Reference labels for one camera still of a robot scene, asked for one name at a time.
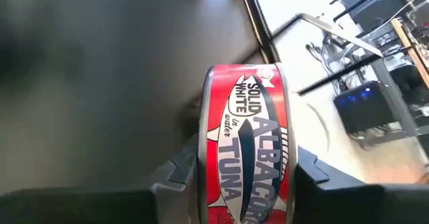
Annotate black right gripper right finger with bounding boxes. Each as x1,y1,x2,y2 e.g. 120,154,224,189
293,146,429,224

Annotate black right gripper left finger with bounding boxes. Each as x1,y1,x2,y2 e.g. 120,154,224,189
0,135,199,224

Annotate red albacore tuna can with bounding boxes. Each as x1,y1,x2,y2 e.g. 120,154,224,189
197,62,299,224

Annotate black computer blue lights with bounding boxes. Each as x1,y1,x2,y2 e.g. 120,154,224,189
332,80,404,135

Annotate wooden stick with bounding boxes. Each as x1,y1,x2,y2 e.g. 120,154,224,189
389,17,429,88

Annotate grey metal bar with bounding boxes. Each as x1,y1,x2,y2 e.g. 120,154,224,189
271,12,385,59

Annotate black table edge rail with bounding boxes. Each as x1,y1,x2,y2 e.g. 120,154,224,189
237,0,281,64

